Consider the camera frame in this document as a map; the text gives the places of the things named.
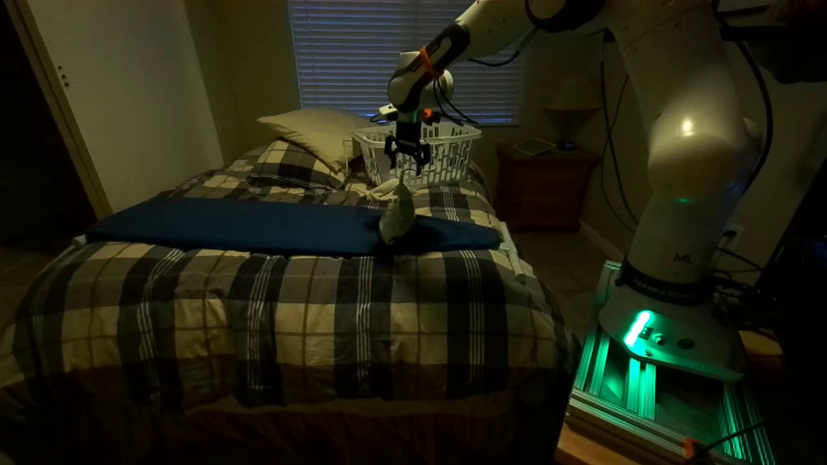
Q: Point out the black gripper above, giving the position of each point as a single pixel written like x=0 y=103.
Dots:
x=406 y=137

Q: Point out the white clothes iron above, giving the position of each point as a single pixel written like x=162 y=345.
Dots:
x=400 y=216

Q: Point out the metal robot base stand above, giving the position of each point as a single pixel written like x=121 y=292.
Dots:
x=663 y=379

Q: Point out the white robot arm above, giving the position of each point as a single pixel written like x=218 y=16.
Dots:
x=689 y=129

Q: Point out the cream crumpled cloth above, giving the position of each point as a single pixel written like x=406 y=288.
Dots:
x=378 y=189

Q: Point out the white plastic laundry basket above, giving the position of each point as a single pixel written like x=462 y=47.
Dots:
x=448 y=156

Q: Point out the beige pillow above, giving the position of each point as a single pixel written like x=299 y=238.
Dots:
x=320 y=133

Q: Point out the window blinds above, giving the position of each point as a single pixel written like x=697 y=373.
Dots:
x=352 y=61

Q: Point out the wooden nightstand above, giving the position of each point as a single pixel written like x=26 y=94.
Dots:
x=543 y=184

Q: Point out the blue ironing board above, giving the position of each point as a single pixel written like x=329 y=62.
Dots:
x=260 y=225

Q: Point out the table lamp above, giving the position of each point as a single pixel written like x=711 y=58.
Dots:
x=569 y=124

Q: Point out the plaid bed comforter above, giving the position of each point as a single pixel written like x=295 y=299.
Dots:
x=286 y=310

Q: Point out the white door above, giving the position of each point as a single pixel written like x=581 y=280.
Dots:
x=130 y=94

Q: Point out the dark bed skirt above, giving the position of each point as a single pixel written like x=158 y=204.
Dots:
x=260 y=430

